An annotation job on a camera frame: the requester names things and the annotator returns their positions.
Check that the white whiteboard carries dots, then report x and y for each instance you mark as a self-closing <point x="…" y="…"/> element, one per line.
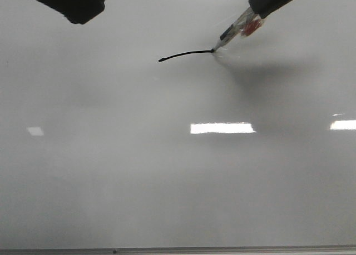
<point x="122" y="132"/>

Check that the black white whiteboard marker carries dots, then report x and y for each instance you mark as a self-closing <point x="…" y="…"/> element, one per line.
<point x="245" y="25"/>

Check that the aluminium whiteboard frame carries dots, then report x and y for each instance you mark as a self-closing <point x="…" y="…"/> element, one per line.
<point x="324" y="249"/>

